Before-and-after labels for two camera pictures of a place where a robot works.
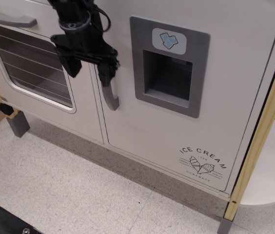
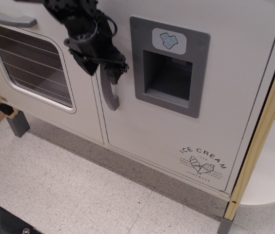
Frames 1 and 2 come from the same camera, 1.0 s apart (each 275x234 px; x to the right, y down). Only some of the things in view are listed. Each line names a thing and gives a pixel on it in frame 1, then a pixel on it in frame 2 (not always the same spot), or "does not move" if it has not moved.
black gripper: (87, 44) -> (100, 48)
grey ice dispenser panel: (169, 63) does not move
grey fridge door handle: (112, 99) does not move
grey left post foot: (19, 124) does not move
